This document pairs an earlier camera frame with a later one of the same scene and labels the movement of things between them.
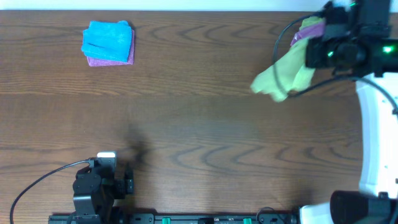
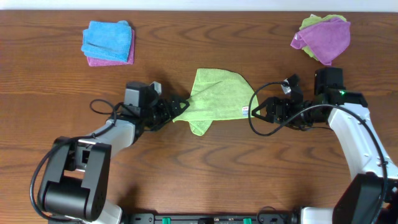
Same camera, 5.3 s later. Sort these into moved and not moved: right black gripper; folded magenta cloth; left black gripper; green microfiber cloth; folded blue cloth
Moved: green microfiber cloth; left black gripper; right black gripper
Not moved: folded magenta cloth; folded blue cloth
